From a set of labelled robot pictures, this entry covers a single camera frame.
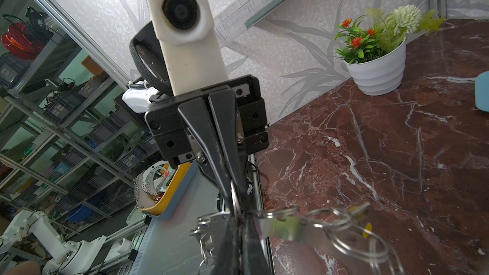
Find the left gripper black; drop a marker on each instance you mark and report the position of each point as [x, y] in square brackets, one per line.
[219, 125]

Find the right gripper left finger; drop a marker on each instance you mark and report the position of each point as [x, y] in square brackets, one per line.
[229, 256]

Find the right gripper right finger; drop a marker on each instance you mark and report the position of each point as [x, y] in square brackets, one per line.
[253, 258]

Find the large metal key ring plate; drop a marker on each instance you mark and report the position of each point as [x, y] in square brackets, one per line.
[327, 230]

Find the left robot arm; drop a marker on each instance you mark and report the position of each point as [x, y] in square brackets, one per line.
[148, 58]

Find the yellow tray with parts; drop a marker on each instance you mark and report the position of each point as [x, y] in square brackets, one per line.
[159, 189]

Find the key with yellow tag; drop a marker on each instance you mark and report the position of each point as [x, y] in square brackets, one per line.
[360, 215]

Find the potted plant white pot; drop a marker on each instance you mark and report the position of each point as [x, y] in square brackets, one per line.
[375, 56]

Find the light blue toy trowel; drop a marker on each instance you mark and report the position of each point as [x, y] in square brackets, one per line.
[481, 91]

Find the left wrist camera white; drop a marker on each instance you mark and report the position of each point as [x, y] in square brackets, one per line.
[191, 51]

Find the clear acrylic wall shelf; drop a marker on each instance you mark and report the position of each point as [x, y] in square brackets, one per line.
[241, 15]

